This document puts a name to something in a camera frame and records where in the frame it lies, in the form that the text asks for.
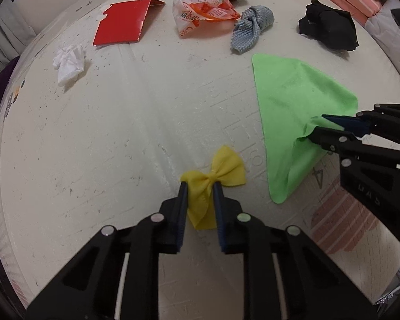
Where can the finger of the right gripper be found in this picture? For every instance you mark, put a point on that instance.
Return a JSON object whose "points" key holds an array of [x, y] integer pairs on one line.
{"points": [[333, 139], [382, 121]]}

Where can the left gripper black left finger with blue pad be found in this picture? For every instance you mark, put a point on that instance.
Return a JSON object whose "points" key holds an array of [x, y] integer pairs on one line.
{"points": [[116, 268]]}

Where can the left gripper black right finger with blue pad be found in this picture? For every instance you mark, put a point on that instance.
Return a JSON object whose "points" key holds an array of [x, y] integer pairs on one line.
{"points": [[285, 274]]}

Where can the green microfiber cloth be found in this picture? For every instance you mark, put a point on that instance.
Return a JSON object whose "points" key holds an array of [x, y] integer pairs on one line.
{"points": [[293, 98]]}

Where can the yellow fabric bow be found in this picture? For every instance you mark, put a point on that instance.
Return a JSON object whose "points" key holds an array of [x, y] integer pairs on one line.
{"points": [[227, 167]]}

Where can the orange white plastic bag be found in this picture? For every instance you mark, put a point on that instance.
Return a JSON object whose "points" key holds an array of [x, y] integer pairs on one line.
{"points": [[189, 14]]}

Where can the white bagged duvet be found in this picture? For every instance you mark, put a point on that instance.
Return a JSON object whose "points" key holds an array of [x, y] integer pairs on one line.
{"points": [[384, 29]]}

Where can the black crumpled garment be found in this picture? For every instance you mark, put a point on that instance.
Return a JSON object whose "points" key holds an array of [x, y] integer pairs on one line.
{"points": [[334, 28]]}

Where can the blue grey knotted cloth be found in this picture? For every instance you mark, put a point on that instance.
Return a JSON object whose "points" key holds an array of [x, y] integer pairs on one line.
{"points": [[250, 26]]}

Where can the crumpled white tissue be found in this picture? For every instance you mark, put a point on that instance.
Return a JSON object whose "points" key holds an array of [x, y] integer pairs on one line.
{"points": [[69, 62]]}

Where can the grey curtain left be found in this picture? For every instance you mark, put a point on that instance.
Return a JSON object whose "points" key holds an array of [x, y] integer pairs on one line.
{"points": [[15, 33]]}

